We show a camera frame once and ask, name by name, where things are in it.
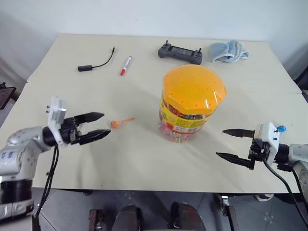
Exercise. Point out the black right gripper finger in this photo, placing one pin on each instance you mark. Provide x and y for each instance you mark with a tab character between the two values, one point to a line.
231	158
237	132

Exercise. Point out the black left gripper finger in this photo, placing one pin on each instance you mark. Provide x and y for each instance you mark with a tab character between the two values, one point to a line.
92	116
96	135

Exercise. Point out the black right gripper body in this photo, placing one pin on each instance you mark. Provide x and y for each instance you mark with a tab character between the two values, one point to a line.
258	151

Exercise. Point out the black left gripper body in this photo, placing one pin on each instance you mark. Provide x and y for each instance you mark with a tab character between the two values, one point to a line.
69	131

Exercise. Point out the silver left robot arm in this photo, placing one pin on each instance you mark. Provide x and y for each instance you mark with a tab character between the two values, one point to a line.
22	144

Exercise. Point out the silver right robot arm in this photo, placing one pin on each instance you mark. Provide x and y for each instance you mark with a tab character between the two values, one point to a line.
294	156

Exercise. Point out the clear lollipop jar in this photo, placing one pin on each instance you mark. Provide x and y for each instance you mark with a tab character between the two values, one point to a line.
181	125

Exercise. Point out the orange jar lid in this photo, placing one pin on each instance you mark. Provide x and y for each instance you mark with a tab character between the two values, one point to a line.
194	89

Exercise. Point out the orange lollipop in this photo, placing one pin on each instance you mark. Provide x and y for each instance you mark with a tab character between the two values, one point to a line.
118	123

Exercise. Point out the blue lollipop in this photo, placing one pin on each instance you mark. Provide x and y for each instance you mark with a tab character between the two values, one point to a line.
281	128

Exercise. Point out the white shoe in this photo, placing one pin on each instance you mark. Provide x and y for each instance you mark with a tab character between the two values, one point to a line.
264	196

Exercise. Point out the rusty metal table leg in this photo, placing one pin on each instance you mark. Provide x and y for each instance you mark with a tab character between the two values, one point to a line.
229	211
96	220

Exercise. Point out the red white marker pen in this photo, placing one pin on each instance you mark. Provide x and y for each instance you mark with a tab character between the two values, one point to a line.
126	65

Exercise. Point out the black object beside table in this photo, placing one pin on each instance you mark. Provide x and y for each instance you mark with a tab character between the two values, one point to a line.
6	93

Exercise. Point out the dark rounded right foot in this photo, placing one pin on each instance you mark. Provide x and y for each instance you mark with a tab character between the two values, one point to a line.
185	216

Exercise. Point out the dark rounded foot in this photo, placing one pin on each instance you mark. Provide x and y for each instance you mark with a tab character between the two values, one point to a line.
185	216
128	217

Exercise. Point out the light blue cloth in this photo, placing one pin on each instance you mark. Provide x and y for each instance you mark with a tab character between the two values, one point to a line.
228	51

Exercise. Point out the dark rounded left foot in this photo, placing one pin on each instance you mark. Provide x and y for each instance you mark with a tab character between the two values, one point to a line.
128	217

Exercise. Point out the grey handheld remote controller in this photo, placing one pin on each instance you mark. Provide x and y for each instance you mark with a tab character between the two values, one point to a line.
180	54

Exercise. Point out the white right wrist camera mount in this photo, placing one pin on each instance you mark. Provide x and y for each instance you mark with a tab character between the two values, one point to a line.
269	138

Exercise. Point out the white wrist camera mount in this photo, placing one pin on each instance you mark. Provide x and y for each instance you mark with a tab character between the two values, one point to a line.
55	113
269	138

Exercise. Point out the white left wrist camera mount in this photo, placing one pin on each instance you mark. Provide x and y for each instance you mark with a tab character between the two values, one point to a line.
55	113

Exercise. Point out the dark object at wall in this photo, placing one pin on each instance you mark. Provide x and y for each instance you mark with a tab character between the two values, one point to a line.
303	79

